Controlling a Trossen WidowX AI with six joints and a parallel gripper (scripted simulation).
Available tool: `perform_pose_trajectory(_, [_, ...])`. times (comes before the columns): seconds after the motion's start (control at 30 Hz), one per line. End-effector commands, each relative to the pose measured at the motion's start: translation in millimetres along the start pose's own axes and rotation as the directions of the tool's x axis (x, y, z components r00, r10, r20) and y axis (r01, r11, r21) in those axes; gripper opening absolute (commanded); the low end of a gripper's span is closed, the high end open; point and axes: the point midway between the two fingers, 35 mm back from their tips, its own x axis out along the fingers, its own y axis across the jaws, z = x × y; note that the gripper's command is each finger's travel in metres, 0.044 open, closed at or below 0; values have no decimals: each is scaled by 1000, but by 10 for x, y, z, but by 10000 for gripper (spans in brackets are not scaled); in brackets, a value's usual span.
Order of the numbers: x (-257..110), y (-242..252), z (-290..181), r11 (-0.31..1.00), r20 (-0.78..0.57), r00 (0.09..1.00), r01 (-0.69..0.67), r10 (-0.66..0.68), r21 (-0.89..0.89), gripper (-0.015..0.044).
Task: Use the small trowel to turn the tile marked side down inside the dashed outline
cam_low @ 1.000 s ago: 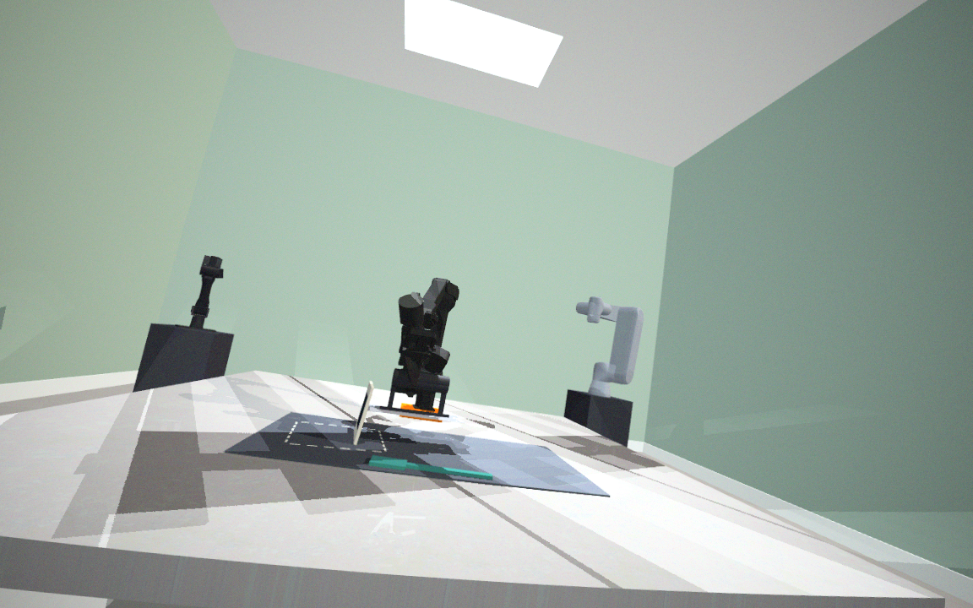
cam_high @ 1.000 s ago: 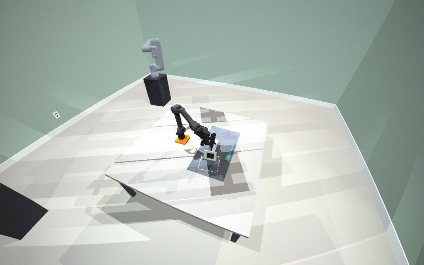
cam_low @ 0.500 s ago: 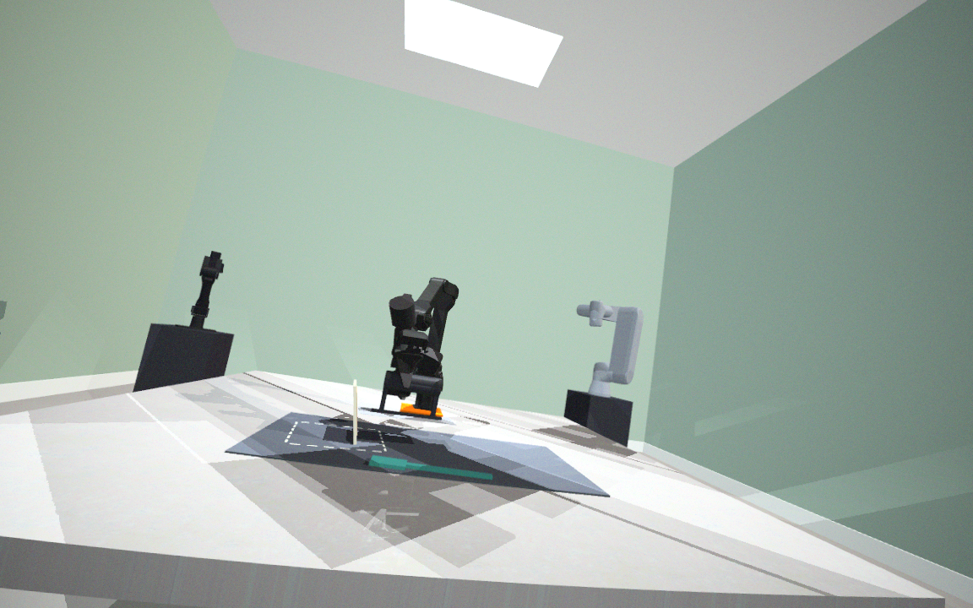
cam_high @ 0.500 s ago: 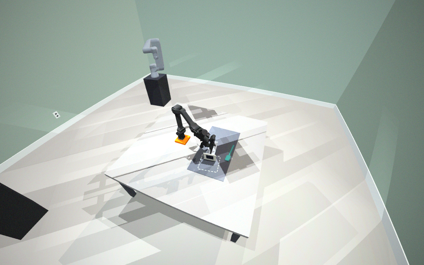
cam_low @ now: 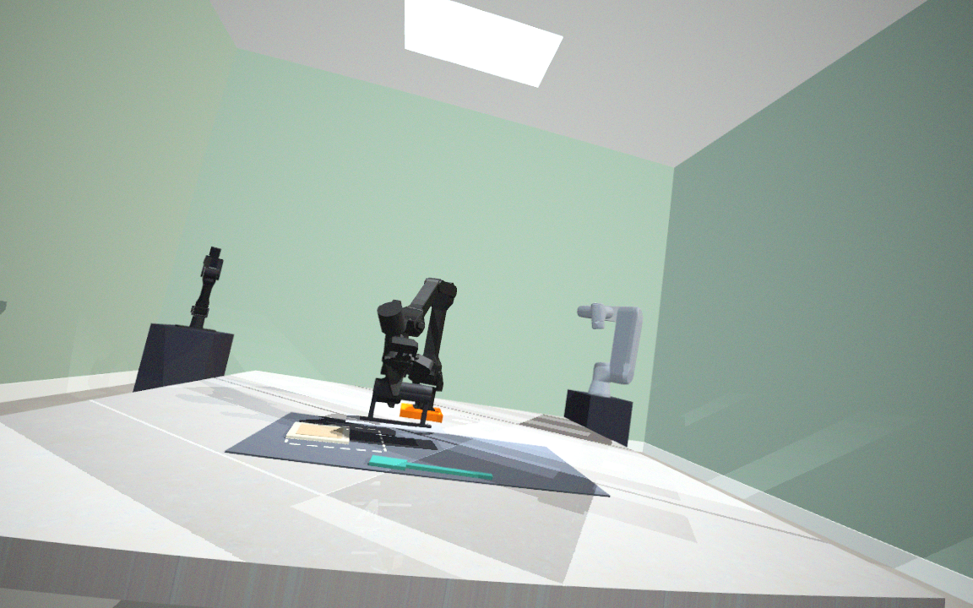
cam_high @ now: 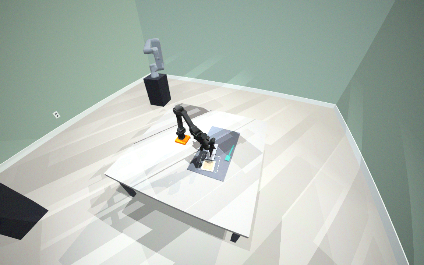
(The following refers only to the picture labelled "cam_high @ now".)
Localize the teal flat bar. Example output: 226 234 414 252
225 145 234 161

